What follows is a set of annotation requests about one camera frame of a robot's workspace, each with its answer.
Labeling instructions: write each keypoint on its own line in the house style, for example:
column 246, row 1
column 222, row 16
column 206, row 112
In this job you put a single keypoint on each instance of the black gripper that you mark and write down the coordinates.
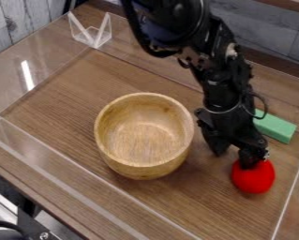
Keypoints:
column 233, row 128

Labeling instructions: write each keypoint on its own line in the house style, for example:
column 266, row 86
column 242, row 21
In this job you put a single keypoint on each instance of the red plush fruit green leaf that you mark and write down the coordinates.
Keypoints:
column 253, row 180

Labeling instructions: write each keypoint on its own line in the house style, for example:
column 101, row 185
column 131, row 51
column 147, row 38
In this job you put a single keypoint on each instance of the green rectangular block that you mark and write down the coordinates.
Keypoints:
column 274, row 127

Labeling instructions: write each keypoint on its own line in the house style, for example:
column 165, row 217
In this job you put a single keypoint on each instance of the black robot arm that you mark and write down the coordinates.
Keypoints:
column 179, row 28

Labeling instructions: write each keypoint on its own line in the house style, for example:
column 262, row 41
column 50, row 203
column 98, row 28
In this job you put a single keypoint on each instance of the wooden bowl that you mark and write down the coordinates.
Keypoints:
column 143, row 132

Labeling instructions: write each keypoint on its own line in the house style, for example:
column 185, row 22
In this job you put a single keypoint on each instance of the black camera mount with cable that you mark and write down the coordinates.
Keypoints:
column 18, row 226

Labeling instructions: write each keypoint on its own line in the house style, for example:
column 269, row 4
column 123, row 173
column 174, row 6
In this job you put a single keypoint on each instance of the clear acrylic tray enclosure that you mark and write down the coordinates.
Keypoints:
column 59, row 76

